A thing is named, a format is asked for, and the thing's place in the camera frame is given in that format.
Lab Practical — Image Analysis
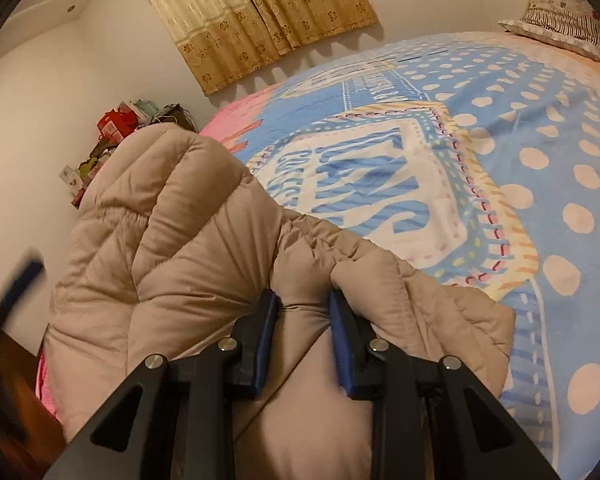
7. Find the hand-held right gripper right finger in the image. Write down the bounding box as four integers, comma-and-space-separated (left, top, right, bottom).
329, 289, 561, 480

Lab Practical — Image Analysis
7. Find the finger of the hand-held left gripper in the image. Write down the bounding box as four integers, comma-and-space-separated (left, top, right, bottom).
0, 247, 45, 411

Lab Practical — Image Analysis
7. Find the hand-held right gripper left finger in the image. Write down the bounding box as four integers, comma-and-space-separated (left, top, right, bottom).
42, 288, 282, 480

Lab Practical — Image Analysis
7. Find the beige puffer jacket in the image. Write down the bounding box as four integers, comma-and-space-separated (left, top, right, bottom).
40, 125, 517, 480

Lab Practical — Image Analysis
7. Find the white paper card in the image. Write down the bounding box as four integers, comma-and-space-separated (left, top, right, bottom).
59, 163, 84, 194

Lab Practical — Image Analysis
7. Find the pale teal bag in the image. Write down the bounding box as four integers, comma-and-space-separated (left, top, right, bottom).
129, 100, 161, 124

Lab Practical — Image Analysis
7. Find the blue pink printed blanket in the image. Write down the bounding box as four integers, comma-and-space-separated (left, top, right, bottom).
35, 30, 600, 480

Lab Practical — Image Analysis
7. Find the dark wooden desk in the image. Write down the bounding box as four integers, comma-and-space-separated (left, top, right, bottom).
75, 104, 199, 211

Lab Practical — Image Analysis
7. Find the wide beige floral curtain panel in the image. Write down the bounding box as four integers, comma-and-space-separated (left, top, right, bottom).
125, 0, 292, 97

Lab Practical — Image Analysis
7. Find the narrow beige floral curtain panel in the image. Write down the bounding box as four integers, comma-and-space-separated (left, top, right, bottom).
227, 0, 381, 52

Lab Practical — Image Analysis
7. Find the striped ruffled pillow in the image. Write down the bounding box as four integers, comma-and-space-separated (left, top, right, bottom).
498, 0, 600, 64

